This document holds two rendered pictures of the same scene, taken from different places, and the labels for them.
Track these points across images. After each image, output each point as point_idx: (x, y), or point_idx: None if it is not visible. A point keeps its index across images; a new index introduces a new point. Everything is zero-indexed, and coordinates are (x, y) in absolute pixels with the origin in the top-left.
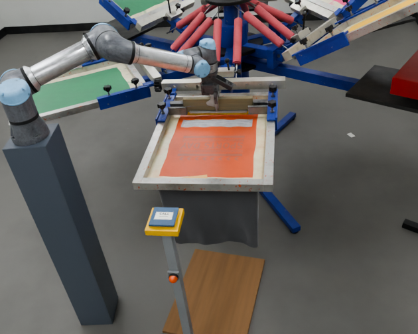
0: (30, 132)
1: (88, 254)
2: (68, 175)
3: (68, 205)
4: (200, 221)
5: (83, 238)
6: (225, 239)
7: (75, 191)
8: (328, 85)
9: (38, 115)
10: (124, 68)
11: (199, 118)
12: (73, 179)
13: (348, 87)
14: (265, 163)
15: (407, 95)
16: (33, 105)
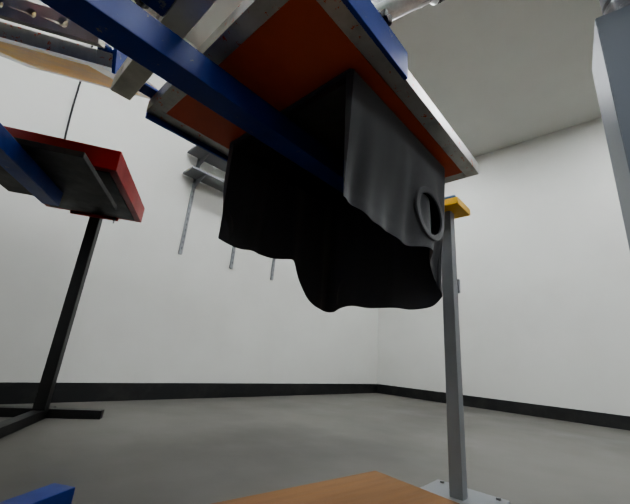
0: None
1: None
2: (609, 115)
3: (612, 168)
4: (392, 259)
5: None
6: (360, 301)
7: (617, 150)
8: None
9: (604, 12)
10: None
11: (306, 90)
12: (614, 125)
13: (7, 144)
14: None
15: (121, 177)
16: (599, 0)
